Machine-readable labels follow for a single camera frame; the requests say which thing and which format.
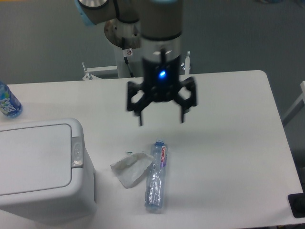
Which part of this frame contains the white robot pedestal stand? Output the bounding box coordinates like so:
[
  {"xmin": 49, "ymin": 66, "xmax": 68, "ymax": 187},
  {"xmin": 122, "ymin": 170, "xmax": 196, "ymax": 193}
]
[{"xmin": 82, "ymin": 51, "xmax": 192, "ymax": 81}]

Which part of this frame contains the white frame at right edge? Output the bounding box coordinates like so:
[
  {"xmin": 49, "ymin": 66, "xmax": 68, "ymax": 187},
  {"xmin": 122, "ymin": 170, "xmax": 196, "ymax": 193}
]
[{"xmin": 282, "ymin": 81, "xmax": 305, "ymax": 126}]

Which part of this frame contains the blue labelled water bottle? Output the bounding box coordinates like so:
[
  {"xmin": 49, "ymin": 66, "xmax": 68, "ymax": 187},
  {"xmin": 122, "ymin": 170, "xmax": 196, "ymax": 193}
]
[{"xmin": 0, "ymin": 82, "xmax": 23, "ymax": 118}]

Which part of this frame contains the black clamp at table edge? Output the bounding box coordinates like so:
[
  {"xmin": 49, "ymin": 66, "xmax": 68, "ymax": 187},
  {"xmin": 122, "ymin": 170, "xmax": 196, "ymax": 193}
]
[{"xmin": 288, "ymin": 193, "xmax": 305, "ymax": 219}]

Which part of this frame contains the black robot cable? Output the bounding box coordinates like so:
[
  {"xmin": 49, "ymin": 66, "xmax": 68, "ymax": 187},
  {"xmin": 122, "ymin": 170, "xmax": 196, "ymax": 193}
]
[{"xmin": 121, "ymin": 37, "xmax": 134, "ymax": 78}]

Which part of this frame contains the white push-lid trash can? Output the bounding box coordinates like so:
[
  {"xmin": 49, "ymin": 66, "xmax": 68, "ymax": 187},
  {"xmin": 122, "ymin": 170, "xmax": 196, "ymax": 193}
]
[{"xmin": 0, "ymin": 118, "xmax": 97, "ymax": 223}]

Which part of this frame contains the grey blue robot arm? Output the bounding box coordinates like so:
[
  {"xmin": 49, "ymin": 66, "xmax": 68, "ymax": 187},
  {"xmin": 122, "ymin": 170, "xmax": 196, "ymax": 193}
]
[{"xmin": 75, "ymin": 0, "xmax": 197, "ymax": 122}]

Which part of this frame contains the crushed clear plastic bottle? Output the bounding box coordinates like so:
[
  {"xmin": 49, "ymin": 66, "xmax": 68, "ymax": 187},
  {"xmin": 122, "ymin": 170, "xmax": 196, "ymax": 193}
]
[{"xmin": 144, "ymin": 140, "xmax": 168, "ymax": 213}]

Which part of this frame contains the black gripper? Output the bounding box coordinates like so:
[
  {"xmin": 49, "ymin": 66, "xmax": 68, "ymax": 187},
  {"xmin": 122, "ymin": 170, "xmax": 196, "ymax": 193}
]
[{"xmin": 126, "ymin": 57, "xmax": 197, "ymax": 126}]

